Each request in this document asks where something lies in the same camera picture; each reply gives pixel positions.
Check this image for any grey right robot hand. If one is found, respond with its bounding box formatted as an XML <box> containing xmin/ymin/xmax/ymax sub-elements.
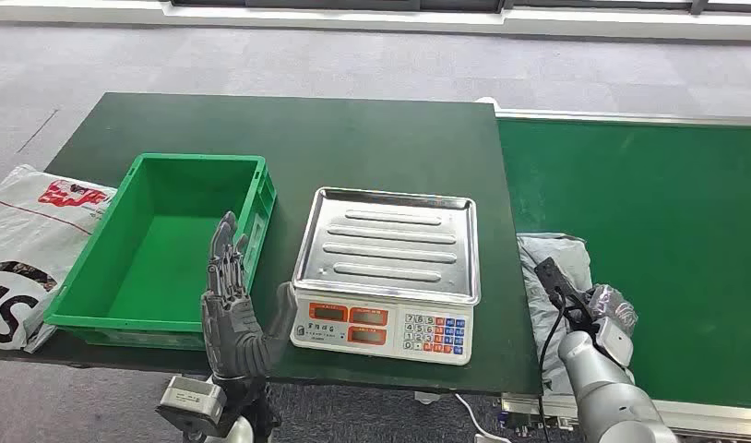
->
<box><xmin>579</xmin><ymin>282</ymin><xmax>639</xmax><ymax>338</ymax></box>

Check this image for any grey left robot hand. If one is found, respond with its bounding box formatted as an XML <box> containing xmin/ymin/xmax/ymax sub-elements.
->
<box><xmin>201</xmin><ymin>210</ymin><xmax>298</xmax><ymax>380</ymax></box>

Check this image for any grey plastic mailer package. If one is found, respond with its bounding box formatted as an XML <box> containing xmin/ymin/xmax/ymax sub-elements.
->
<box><xmin>516</xmin><ymin>232</ymin><xmax>597</xmax><ymax>396</ymax></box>

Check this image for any green plastic crate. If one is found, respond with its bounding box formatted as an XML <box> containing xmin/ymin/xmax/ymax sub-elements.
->
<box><xmin>43</xmin><ymin>152</ymin><xmax>278</xmax><ymax>352</ymax></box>

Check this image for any white electronic scale steel tray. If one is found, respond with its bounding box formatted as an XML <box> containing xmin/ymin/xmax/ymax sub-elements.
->
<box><xmin>288</xmin><ymin>186</ymin><xmax>482</xmax><ymax>366</ymax></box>

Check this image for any white plastic bag red print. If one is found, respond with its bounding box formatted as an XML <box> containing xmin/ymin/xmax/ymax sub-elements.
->
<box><xmin>0</xmin><ymin>163</ymin><xmax>119</xmax><ymax>354</ymax></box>

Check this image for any white window sill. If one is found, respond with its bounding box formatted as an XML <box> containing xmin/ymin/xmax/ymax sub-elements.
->
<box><xmin>0</xmin><ymin>0</ymin><xmax>751</xmax><ymax>42</ymax></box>

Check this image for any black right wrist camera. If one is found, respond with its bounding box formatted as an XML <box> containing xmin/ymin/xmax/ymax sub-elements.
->
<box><xmin>532</xmin><ymin>257</ymin><xmax>591</xmax><ymax>322</ymax></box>

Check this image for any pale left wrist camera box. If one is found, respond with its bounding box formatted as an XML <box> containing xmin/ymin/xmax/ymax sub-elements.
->
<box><xmin>156</xmin><ymin>375</ymin><xmax>229</xmax><ymax>439</ymax></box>

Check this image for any green conveyor belt aluminium frame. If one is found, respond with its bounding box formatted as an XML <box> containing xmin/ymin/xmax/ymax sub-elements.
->
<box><xmin>476</xmin><ymin>96</ymin><xmax>751</xmax><ymax>439</ymax></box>

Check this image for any black camera cable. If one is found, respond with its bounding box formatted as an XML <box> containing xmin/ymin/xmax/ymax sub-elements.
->
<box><xmin>537</xmin><ymin>287</ymin><xmax>567</xmax><ymax>443</ymax></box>

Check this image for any white cable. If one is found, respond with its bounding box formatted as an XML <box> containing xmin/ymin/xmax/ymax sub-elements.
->
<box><xmin>453</xmin><ymin>392</ymin><xmax>512</xmax><ymax>443</ymax></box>

